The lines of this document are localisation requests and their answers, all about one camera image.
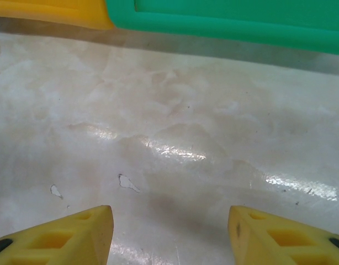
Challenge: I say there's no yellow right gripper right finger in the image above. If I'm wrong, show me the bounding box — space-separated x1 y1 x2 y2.
228 204 339 265

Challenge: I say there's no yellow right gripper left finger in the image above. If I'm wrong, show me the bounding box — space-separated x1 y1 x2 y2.
0 205 114 265

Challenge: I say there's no green plastic bin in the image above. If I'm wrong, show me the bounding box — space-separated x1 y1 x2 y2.
104 0 339 56

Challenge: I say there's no yellow plastic bin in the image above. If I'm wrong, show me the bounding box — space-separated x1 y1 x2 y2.
0 0 115 31

